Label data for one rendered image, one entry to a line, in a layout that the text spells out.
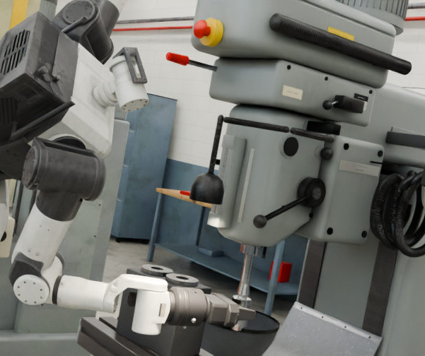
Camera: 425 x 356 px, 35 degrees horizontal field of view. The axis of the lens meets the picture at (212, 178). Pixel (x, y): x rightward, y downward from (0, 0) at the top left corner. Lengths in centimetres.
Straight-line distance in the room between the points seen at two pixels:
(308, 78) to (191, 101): 756
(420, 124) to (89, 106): 87
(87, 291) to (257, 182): 45
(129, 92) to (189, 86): 769
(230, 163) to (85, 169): 33
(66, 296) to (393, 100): 93
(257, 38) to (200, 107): 748
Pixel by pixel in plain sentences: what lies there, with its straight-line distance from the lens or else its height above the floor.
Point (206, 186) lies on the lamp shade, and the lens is 141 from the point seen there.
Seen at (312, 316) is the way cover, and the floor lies 109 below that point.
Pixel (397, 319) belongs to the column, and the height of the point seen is 116.
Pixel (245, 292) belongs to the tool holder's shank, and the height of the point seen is 119.
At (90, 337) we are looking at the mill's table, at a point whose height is 91.
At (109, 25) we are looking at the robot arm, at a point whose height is 177.
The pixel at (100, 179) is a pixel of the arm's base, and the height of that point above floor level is 141.
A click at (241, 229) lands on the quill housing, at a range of 153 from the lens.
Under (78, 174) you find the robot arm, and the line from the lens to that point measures 139.
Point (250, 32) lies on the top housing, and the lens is 141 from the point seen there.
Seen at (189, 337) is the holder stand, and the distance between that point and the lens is 184.
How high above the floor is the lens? 153
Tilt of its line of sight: 3 degrees down
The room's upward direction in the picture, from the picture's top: 10 degrees clockwise
